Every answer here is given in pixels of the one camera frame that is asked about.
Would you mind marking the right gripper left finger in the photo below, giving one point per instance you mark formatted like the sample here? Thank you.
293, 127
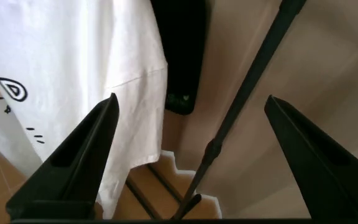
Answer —
70, 174

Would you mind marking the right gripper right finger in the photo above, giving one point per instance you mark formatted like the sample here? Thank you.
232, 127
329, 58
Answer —
322, 174

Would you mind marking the white garment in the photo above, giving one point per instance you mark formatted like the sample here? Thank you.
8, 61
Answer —
73, 46

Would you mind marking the black garment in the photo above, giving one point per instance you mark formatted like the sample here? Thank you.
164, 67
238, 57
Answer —
182, 46

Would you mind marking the black clothes rack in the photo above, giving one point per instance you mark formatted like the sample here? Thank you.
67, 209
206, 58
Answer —
253, 74

